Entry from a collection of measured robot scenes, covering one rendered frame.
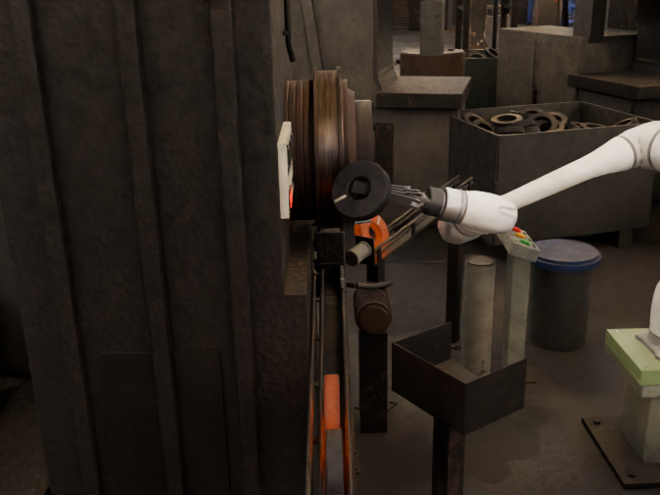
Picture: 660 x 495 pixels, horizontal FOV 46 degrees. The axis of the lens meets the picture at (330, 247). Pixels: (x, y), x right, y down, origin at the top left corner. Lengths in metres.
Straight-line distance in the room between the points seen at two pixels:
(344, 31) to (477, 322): 2.38
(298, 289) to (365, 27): 3.16
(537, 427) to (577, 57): 3.56
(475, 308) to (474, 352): 0.19
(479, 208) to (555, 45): 4.28
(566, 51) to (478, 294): 3.34
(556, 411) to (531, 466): 0.39
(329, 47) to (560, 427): 2.84
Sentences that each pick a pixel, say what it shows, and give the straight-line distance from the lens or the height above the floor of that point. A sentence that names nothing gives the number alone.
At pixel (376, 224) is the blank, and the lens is 2.83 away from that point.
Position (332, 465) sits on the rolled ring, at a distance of 1.53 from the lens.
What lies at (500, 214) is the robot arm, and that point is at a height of 1.00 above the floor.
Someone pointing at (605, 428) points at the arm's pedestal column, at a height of 0.02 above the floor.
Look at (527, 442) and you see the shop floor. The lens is 2.96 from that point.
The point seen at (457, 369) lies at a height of 0.60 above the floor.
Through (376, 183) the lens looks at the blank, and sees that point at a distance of 1.96.
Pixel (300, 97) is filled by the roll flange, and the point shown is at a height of 1.28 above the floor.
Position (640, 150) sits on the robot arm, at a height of 1.12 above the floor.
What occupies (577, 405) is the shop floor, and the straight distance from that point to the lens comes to 3.22.
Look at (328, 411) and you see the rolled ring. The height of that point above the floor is 0.74.
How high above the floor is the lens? 1.61
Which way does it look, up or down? 20 degrees down
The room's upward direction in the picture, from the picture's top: 1 degrees counter-clockwise
